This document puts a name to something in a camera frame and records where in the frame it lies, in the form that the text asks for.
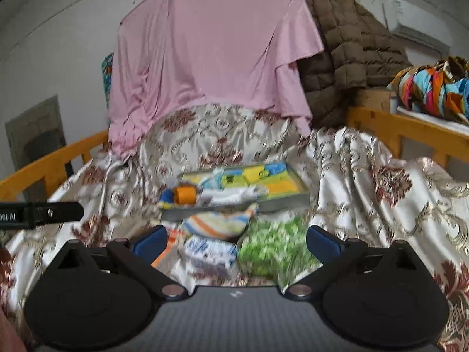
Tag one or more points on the grey tray with cartoon print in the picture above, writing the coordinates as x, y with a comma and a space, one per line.
285, 190

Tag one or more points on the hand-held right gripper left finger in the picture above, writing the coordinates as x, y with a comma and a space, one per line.
148, 244

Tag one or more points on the white and blue carton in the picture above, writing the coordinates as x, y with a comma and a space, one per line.
209, 253

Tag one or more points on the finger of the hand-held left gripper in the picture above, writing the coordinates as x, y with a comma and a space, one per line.
55, 212

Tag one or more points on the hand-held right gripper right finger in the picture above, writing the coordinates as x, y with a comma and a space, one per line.
324, 242

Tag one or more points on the white air conditioner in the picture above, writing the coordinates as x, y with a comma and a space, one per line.
410, 18

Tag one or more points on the white and orange box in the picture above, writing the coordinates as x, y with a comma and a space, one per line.
172, 245

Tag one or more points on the brown cardboard box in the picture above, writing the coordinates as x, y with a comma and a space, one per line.
373, 99

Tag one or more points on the blue yellow sock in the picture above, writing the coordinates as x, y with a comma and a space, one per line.
165, 197

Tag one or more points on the white foam board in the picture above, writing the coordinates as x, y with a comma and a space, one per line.
432, 120

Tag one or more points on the striped white cloth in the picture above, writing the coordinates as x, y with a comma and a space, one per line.
220, 223

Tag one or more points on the orange cylindrical object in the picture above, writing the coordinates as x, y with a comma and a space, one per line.
185, 195

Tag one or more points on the colourful patterned cloth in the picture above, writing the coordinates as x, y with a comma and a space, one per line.
428, 88

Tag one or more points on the floral satin blanket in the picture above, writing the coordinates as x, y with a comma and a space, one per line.
366, 198

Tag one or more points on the brown quilted jacket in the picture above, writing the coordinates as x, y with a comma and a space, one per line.
351, 44

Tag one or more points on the white printed cloth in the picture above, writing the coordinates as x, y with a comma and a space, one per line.
234, 194

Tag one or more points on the pink bed sheet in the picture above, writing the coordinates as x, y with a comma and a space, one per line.
212, 44

